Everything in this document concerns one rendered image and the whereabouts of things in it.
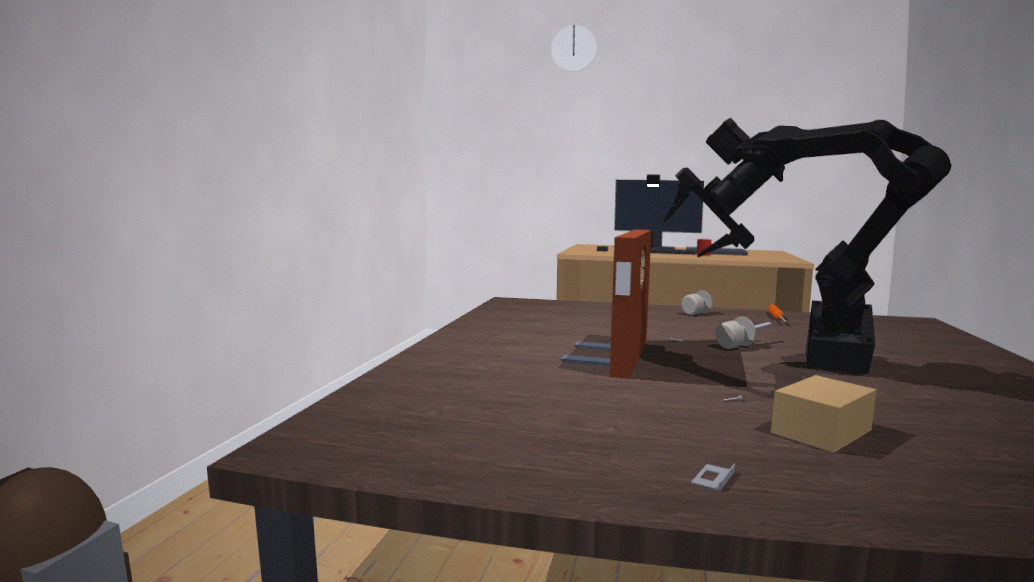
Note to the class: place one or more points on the white door knob with square spindle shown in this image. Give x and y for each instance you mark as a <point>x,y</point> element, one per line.
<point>731,334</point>

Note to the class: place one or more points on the orange-handled screwdriver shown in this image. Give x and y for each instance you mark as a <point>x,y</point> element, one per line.
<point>776,312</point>

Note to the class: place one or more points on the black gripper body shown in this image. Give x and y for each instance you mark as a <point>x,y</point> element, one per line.
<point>729,194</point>

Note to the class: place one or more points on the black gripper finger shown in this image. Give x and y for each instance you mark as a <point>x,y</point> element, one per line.
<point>725,241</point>
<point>680,197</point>

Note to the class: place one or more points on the orange-brown door slab with round hole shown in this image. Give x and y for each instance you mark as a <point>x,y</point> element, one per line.
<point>630,313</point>

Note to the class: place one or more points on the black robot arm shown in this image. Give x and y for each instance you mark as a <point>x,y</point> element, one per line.
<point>909,182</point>

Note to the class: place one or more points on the tan cardboard box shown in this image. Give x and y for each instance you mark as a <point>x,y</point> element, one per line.
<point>823,412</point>

